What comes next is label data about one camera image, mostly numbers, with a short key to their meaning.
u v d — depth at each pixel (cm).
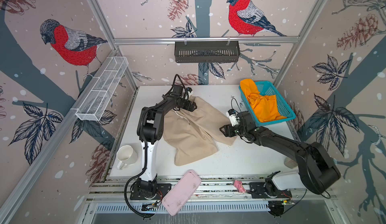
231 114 80
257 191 73
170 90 86
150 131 58
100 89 78
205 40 92
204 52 106
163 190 73
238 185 73
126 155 79
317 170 43
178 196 70
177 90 86
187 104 93
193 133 94
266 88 113
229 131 78
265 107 97
